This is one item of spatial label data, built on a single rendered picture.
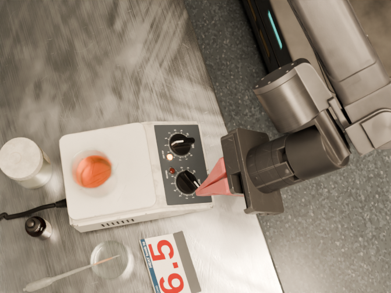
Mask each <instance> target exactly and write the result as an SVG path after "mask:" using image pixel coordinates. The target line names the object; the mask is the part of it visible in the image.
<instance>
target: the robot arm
mask: <svg viewBox="0 0 391 293"><path fill-rule="evenodd" d="M287 1H288V3H289V5H290V7H291V9H292V11H293V13H294V15H295V17H296V19H297V21H298V22H299V24H300V26H301V28H302V30H303V32H304V34H305V36H306V37H307V40H308V42H309V43H310V45H311V48H312V49H313V51H314V53H315V55H316V57H317V59H318V61H319V63H320V65H321V67H322V69H323V71H324V73H325V75H326V77H327V79H328V81H329V83H330V85H331V86H332V88H333V90H334V92H335V94H336V95H335V96H336V98H337V100H338V101H339V103H340V106H341V107H342V108H340V107H339V105H338V104H337V102H336V100H335V99H334V97H333V95H332V94H331V93H330V91H329V90H328V88H327V87H326V85H325V84H324V82H323V81H322V79H321V78H320V76H319V75H318V73H317V72H316V71H315V69H314V68H313V66H312V65H311V63H310V62H309V61H308V60H307V59H305V58H299V59H297V60H295V61H294V62H291V63H289V64H286V65H284V66H282V67H280V68H278V69H276V70H274V71H273V72H271V73H269V74H268V75H266V76H265V77H263V78H262V79H260V81H258V82H257V83H256V84H255V85H254V86H253V87H252V89H253V91H254V93H255V94H256V96H257V98H258V99H259V101H260V103H261V105H262V106H263V108H264V109H265V111H266V113H267V115H268V116H269V118H270V120H271V122H272V123H273V125H274V126H275V128H276V130H277V131H278V133H287V132H288V133H289V134H286V135H284V136H282V137H279V138H277V139H274V140H272V141H270V140H269V136H268V134H267V133H262V132H259V131H253V130H248V129H244V128H236V129H234V130H232V131H229V134H227V135H225V136H223V137H221V146H222V152H223V157H222V158H219V160H218V161H217V163H216V165H215V166H214V168H213V169H212V171H211V172H210V174H209V176H208V177H207V179H206V180H205V181H204V182H203V183H202V184H201V185H200V186H199V187H198V188H197V189H196V191H195V193H196V195H197V196H210V195H232V196H244V199H245V203H246V209H244V212H245V214H247V215H254V214H257V213H258V214H259V215H260V216H267V215H268V216H275V215H278V214H281V213H283V212H284V206H283V201H282V196H281V193H280V190H281V189H283V188H286V187H289V186H291V185H295V184H298V183H301V182H303V181H305V180H309V179H312V178H315V177H318V176H321V175H324V174H327V173H330V172H333V171H335V170H339V169H342V168H344V167H346V166H347V165H348V163H349V159H350V155H351V154H352V153H351V151H350V146H349V144H348V142H347V140H346V137H345V135H344V133H343V132H342V129H341V128H340V127H339V126H338V124H337V123H336V121H335V120H334V118H333V116H332V114H331V112H330V111H329V109H328V108H329V107H331V108H332V110H333V111H334V113H335V115H336V117H337V119H338V121H339V122H340V124H341V125H342V127H343V129H344V131H345V133H346V134H347V136H348V138H349V140H350V141H351V143H352V144H353V146H354V147H355V149H356V151H357V152H358V154H359V155H360V156H363V155H365V154H367V153H368V152H371V151H373V150H374V149H390V148H391V79H390V77H389V75H388V73H387V71H386V69H385V67H384V65H383V63H382V61H381V59H380V57H379V56H378V54H377V52H376V50H375V48H374V47H373V45H372V44H371V42H370V40H369V38H368V35H367V34H366V33H365V31H364V29H363V27H362V25H361V23H360V21H359V19H358V17H357V15H356V13H355V11H354V9H353V7H352V5H351V3H350V1H349V0H287ZM222 178H223V179H222Z"/></svg>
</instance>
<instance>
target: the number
mask: <svg viewBox="0 0 391 293"><path fill-rule="evenodd" d="M145 242H146V244H147V248H148V251H149V254H150V258H151V261H152V265H153V268H154V271H155V275H156V277H157V281H158V284H159V288H160V290H161V293H188V292H187V288H186V285H185V283H184V279H183V276H182V273H181V269H180V266H179V262H178V260H177V257H176V253H175V250H174V247H173V244H172V240H171V238H170V236H168V237H162V238H156V239H153V240H146V241H145Z"/></svg>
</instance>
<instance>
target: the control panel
mask: <svg viewBox="0 0 391 293"><path fill-rule="evenodd" d="M154 131H155V138H156V142H157V148H158V155H159V162H160V166H161V173H162V179H163V186H164V190H165V198H166V203H167V205H169V206H170V205H187V204H195V203H211V202H212V196H211V195H210V196H197V195H196V192H195V191H194V192H193V193H191V194H185V193H183V192H181V191H180V190H179V189H178V187H177V184H176V179H177V177H178V175H179V174H180V173H182V172H183V171H185V170H188V171H189V172H190V173H192V174H193V175H194V176H195V177H196V179H197V182H198V183H199V185H201V184H202V183H203V182H204V181H205V180H206V179H207V177H208V175H207V168H206V165H205V159H204V153H203V148H202V142H201V136H200V130H199V126H198V124H171V125H154ZM175 134H183V135H185V136H186V137H187V138H190V137H193V138H194V139H195V143H193V144H192V145H191V148H190V151H189V152H188V153H187V154H186V155H182V156H181V155H177V154H175V153H174V152H173V151H172V149H171V147H170V139H171V138H172V136H174V135H175ZM168 155H172V159H171V160H169V159H168V157H167V156H168ZM171 168H173V169H174V170H175V172H174V173H173V174H172V173H170V171H169V170H170V169H171Z"/></svg>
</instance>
